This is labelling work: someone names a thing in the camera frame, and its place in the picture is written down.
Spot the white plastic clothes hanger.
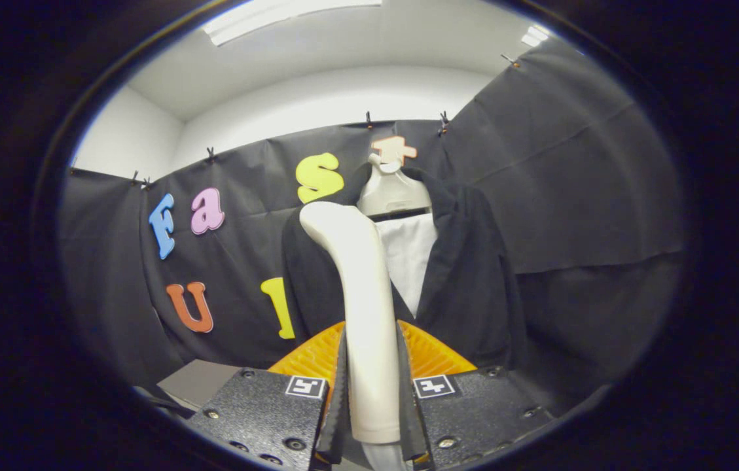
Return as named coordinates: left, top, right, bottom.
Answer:
left=356, top=154, right=433, bottom=220

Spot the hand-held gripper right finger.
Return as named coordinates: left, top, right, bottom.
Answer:
left=395, top=319, right=556, bottom=471

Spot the row of black backdrop clips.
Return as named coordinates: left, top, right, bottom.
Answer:
left=67, top=54, right=520, bottom=192

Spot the black buttoned jacket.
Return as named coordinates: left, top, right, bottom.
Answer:
left=281, top=167, right=527, bottom=370

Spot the white garment steamer handle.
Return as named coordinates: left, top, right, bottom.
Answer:
left=299, top=201, right=403, bottom=445

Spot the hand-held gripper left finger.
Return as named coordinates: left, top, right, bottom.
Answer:
left=186, top=321, right=348, bottom=471

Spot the black backdrop cloth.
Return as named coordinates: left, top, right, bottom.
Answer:
left=58, top=39, right=687, bottom=419

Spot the long ceiling light panel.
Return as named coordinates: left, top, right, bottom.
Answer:
left=202, top=0, right=383, bottom=46

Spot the white shirt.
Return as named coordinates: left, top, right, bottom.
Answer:
left=376, top=213, right=439, bottom=319

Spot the grey cabinet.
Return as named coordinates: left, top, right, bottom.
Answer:
left=156, top=358, right=242, bottom=413

